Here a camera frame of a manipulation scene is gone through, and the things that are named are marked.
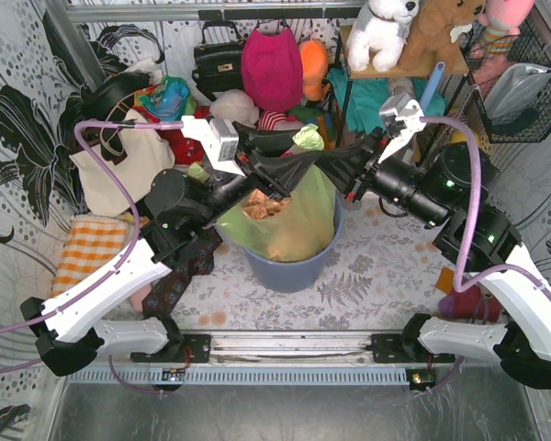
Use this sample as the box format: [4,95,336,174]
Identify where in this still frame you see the green plastic trash bag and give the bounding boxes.
[214,123,335,263]

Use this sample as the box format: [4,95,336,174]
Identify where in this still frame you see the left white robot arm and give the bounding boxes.
[20,118,321,377]

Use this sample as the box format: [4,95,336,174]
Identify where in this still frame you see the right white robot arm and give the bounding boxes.
[317,131,551,390]

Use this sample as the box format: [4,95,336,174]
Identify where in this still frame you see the magenta felt bag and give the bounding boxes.
[242,28,303,112]

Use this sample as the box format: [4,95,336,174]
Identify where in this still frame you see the cream canvas tote bag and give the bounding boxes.
[71,129,175,217]

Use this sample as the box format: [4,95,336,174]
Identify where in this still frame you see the blue trash bin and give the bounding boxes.
[243,196,344,293]

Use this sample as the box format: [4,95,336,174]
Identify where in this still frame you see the pink pig plush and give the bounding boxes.
[257,111,304,131]

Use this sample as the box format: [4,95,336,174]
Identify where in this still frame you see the teal cloth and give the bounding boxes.
[326,67,446,134]

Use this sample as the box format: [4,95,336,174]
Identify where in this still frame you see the crumpled orange paper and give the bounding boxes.
[242,189,291,221]

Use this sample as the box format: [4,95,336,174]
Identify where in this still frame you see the white fluffy plush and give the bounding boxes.
[210,89,259,127]

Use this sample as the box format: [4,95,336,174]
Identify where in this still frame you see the red garment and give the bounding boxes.
[158,106,210,165]

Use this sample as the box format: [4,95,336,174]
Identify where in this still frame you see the black leather handbag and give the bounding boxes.
[191,20,246,102]

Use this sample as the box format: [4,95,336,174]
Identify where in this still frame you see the colourful silk scarf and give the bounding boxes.
[133,76,197,122]

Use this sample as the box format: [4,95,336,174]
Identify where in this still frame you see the orange plush toy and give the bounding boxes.
[298,40,328,101]

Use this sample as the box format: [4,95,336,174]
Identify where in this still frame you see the brown teddy bear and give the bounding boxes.
[399,0,486,74]

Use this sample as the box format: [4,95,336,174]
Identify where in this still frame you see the white plush dog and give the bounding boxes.
[347,0,420,73]

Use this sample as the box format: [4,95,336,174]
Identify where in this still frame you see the dark patterned necktie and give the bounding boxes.
[141,227,222,318]

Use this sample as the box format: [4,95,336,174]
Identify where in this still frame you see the wooden shelf board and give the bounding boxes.
[340,25,469,79]

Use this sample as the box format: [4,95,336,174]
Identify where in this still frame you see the silver foil pouch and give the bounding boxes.
[483,63,551,119]

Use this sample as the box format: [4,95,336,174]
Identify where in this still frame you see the black hat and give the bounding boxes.
[82,72,151,119]

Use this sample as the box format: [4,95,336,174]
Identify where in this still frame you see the pink plush toy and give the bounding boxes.
[478,0,534,40]

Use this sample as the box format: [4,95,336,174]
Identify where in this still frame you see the orange checkered towel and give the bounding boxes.
[50,215,133,298]

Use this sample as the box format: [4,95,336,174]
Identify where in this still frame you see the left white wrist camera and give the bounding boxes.
[181,116,244,175]

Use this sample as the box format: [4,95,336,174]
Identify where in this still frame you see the black wire basket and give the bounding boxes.
[461,22,551,143]

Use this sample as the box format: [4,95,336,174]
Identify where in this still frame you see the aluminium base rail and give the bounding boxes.
[50,328,545,368]

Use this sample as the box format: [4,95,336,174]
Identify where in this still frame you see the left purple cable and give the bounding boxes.
[0,119,185,396]

